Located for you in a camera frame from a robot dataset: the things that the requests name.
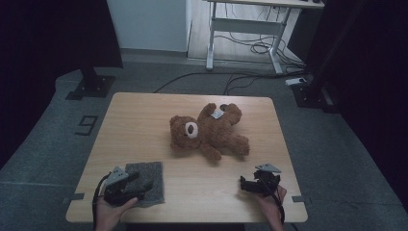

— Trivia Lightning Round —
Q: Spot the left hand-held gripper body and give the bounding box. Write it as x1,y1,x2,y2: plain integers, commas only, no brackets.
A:
103,166,145,207

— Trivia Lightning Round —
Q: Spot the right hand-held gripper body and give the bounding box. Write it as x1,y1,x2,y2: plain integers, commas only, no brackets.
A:
254,163,282,197

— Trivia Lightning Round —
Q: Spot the grey fuzzy cloth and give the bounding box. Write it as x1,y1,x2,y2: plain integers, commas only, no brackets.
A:
124,161,166,208

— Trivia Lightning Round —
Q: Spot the brown teddy bear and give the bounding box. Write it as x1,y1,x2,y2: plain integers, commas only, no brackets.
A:
168,102,251,163

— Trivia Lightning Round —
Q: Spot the person's right hand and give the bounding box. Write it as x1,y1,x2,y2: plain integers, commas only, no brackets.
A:
256,185,288,227

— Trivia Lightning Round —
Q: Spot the person's left hand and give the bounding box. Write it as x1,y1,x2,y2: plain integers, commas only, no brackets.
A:
95,195,140,231

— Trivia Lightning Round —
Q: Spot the grey tape strip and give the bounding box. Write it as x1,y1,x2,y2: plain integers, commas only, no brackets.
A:
62,192,86,204
292,194,312,204

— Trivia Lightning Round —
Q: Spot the white power strip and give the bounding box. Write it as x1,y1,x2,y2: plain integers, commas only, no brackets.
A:
284,77,308,87

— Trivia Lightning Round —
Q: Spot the dark curtain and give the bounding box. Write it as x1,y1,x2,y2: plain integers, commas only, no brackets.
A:
0,0,124,169
304,0,408,210

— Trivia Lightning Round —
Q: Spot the right hand-held gripper black cable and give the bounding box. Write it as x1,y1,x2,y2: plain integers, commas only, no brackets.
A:
259,179,286,225

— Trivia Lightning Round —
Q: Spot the hand-held gripper black cable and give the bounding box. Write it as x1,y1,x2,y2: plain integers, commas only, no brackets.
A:
91,172,112,231
259,179,286,225

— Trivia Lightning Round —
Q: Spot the left hand-held gripper black cable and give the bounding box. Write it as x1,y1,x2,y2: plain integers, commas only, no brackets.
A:
91,172,112,231

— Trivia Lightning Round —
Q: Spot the black stand base plate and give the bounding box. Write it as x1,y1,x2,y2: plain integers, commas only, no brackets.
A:
292,75,341,114
65,66,116,101

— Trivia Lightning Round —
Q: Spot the long black floor cable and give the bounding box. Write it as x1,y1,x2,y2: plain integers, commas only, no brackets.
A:
153,70,306,95

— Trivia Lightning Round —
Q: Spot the black cable bundle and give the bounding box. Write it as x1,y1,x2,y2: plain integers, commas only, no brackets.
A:
214,3,306,70

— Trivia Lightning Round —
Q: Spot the white metal frame desk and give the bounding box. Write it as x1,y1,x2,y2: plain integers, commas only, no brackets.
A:
203,0,325,75

